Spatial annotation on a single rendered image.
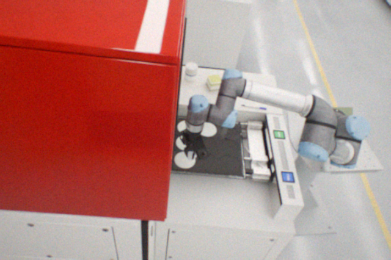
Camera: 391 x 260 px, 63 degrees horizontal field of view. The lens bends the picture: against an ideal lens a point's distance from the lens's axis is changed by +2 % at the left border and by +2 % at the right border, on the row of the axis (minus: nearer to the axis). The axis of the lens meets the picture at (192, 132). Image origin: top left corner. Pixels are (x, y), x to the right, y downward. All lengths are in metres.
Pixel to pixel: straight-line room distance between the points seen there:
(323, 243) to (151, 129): 2.08
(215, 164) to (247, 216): 0.28
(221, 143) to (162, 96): 1.07
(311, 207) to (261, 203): 1.14
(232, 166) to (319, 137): 0.45
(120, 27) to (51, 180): 0.46
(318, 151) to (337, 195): 1.59
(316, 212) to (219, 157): 1.29
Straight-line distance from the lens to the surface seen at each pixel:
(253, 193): 1.59
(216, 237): 1.56
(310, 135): 1.31
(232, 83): 1.21
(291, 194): 1.48
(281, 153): 1.60
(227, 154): 1.59
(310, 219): 2.62
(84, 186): 0.88
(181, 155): 1.54
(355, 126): 1.70
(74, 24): 0.61
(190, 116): 1.22
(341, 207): 2.82
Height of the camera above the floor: 2.12
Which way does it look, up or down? 47 degrees down
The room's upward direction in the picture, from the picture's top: 9 degrees clockwise
